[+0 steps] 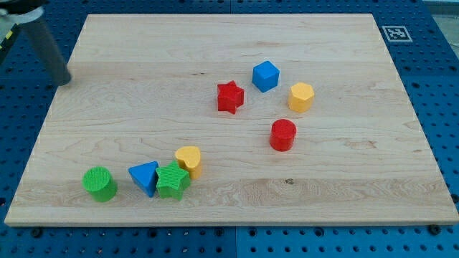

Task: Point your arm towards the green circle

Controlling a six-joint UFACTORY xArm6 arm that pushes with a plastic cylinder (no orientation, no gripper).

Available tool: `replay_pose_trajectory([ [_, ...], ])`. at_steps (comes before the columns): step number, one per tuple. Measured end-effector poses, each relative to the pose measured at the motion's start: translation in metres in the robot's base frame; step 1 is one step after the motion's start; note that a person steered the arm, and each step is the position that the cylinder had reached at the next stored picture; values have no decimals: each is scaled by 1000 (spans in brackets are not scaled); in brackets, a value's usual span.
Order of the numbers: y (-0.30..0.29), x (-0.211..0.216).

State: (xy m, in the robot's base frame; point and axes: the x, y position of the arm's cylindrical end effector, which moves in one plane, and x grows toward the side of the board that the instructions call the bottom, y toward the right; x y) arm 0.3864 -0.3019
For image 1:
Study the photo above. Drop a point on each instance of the green star block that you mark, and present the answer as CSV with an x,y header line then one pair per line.
x,y
172,181

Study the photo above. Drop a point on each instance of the yellow heart block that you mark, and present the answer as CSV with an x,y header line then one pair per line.
x,y
189,158

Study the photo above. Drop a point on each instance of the red star block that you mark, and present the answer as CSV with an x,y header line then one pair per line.
x,y
229,97

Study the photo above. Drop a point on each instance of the light wooden board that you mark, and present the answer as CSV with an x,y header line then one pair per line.
x,y
145,85

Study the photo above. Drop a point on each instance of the grey cylindrical robot arm stick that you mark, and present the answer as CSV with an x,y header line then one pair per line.
x,y
29,16

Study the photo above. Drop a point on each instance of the green cylinder block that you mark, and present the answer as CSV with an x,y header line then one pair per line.
x,y
99,183

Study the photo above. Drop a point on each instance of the white fiducial marker tag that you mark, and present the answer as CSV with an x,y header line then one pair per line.
x,y
395,33

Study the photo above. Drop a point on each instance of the blue cube block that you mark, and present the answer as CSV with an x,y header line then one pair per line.
x,y
265,76

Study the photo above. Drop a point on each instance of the red cylinder block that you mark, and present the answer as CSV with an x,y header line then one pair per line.
x,y
282,135

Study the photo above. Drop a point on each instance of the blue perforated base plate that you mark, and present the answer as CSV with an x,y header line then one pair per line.
x,y
428,68

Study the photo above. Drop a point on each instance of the yellow hexagon block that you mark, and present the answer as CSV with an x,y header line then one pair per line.
x,y
301,97

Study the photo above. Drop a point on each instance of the blue triangle block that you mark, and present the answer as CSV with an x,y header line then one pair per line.
x,y
145,177

